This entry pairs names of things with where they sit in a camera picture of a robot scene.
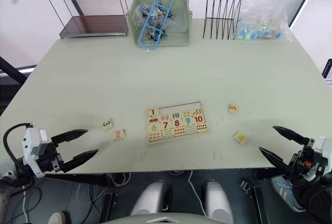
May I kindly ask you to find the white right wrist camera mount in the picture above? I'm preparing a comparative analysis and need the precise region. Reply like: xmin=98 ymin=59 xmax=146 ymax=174
xmin=305 ymin=136 xmax=332 ymax=182

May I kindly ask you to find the wooden tile green number 6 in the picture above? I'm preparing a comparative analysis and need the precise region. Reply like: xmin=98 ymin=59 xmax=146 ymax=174
xmin=148 ymin=122 xmax=162 ymax=133

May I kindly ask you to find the clear bag of black clips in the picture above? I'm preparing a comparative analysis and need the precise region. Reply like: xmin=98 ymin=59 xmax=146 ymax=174
xmin=131 ymin=3 xmax=188 ymax=41

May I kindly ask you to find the grey robot torso edge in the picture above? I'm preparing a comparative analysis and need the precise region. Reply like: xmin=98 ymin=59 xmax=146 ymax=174
xmin=102 ymin=212 xmax=210 ymax=224

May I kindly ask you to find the black wire file rack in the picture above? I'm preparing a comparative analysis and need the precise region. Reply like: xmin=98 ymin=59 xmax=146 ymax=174
xmin=202 ymin=0 xmax=243 ymax=41

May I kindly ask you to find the wooden tile pink number 2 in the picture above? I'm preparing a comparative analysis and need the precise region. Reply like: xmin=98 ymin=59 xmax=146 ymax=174
xmin=111 ymin=129 xmax=127 ymax=142

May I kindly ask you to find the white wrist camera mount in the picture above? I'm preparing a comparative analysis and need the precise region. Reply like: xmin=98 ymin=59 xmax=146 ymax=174
xmin=305 ymin=136 xmax=332 ymax=182
xmin=21 ymin=127 xmax=49 ymax=178

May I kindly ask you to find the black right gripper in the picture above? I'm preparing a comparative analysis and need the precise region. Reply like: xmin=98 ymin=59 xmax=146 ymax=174
xmin=258 ymin=125 xmax=316 ymax=181

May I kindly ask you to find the wooden tile yellow number 4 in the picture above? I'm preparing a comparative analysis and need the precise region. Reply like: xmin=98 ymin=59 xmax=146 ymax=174
xmin=232 ymin=131 xmax=247 ymax=146

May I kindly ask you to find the wooden tile green number 3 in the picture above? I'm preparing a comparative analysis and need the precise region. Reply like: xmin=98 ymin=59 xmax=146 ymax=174
xmin=101 ymin=118 xmax=114 ymax=132

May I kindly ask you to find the clear bag of colourful pieces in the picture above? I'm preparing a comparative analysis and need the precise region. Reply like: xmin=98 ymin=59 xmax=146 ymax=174
xmin=233 ymin=0 xmax=297 ymax=42

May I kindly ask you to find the pale green plastic basket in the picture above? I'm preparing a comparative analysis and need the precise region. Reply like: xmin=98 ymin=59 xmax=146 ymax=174
xmin=126 ymin=0 xmax=193 ymax=47

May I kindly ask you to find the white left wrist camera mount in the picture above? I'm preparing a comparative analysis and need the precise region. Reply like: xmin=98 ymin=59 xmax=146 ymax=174
xmin=21 ymin=127 xmax=49 ymax=178

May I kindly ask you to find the blue plastic oval frame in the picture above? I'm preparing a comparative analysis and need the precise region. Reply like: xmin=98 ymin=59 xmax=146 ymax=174
xmin=137 ymin=0 xmax=175 ymax=51

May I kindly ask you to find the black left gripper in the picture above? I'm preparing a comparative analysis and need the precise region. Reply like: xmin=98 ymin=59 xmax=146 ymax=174
xmin=35 ymin=129 xmax=100 ymax=175

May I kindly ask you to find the metal two-tier shelf rack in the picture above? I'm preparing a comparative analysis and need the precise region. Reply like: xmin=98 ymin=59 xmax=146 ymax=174
xmin=41 ymin=0 xmax=129 ymax=40

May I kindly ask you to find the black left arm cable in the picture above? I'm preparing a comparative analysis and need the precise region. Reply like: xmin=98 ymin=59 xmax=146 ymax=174
xmin=3 ymin=122 xmax=32 ymax=169

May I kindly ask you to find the silver rounded robot leg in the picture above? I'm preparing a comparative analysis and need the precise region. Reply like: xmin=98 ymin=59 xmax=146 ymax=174
xmin=202 ymin=179 xmax=234 ymax=224
xmin=129 ymin=180 xmax=173 ymax=216

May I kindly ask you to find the black diagonal frame bar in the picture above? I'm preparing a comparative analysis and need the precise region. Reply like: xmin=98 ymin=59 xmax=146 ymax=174
xmin=0 ymin=55 xmax=37 ymax=85

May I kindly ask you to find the blue white sneaker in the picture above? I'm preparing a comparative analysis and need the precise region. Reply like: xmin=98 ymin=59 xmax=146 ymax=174
xmin=269 ymin=176 xmax=307 ymax=213

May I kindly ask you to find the white cable under table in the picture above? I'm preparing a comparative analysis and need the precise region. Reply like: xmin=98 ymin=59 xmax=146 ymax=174
xmin=187 ymin=169 xmax=208 ymax=217

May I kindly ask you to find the black remote-like device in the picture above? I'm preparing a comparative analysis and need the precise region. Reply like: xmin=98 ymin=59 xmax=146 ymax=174
xmin=321 ymin=58 xmax=332 ymax=78

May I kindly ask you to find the white shoe tip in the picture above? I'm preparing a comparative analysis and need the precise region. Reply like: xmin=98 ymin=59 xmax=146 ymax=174
xmin=47 ymin=211 xmax=71 ymax=224

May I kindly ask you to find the wooden number puzzle board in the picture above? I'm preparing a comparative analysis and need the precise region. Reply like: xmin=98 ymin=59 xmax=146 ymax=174
xmin=145 ymin=101 xmax=212 ymax=146

